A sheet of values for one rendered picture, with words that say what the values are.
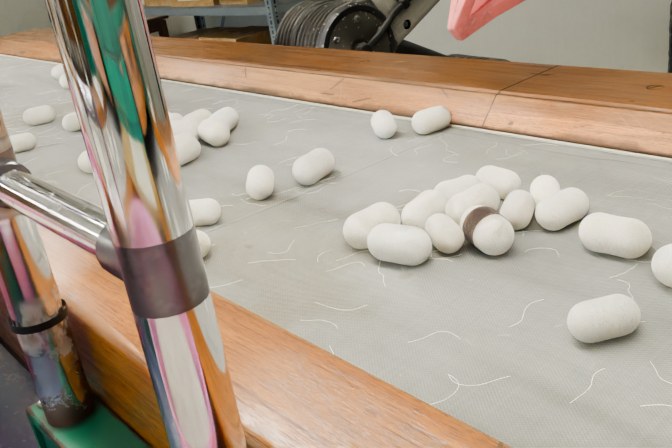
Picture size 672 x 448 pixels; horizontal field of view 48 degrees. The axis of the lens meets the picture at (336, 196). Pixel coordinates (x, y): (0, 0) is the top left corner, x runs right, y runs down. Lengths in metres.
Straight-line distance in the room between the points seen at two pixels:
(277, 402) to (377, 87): 0.47
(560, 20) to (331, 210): 2.31
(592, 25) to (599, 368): 2.42
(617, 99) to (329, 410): 0.38
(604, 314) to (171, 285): 0.19
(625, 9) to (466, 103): 2.04
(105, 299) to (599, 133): 0.35
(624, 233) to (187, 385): 0.24
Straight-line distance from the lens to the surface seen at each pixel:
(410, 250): 0.40
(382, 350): 0.35
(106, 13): 0.19
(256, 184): 0.52
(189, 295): 0.22
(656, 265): 0.38
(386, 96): 0.70
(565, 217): 0.43
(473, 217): 0.41
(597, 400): 0.31
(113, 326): 0.36
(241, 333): 0.33
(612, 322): 0.34
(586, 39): 2.74
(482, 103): 0.63
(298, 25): 1.06
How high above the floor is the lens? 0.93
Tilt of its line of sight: 22 degrees down
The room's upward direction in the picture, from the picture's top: 9 degrees counter-clockwise
